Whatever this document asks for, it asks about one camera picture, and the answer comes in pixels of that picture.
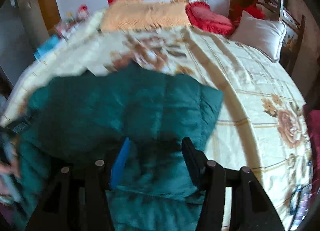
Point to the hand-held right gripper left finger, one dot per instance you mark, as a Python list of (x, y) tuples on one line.
[(120, 161)]

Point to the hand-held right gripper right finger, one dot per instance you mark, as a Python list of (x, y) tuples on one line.
[(192, 161)]

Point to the green puffer jacket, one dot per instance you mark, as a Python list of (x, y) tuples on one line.
[(125, 101)]

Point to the person's left hand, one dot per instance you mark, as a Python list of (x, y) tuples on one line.
[(8, 169)]

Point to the cream floral bed blanket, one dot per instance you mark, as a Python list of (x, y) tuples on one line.
[(250, 83)]

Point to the maroon patterned cloth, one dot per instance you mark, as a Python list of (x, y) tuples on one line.
[(313, 126)]

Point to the red heart pillow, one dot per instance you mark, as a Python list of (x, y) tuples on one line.
[(210, 19)]

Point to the white pillow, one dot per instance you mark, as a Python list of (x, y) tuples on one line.
[(260, 33)]

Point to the yellow fringed pillow cover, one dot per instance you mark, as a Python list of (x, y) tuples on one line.
[(145, 13)]

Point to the pig plush toy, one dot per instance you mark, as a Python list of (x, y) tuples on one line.
[(83, 12)]

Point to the fruit print box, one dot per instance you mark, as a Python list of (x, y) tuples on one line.
[(290, 38)]

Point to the red cloth bundle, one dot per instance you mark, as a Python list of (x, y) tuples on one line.
[(255, 10)]

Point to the wooden chair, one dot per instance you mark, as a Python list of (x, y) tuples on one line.
[(298, 35)]

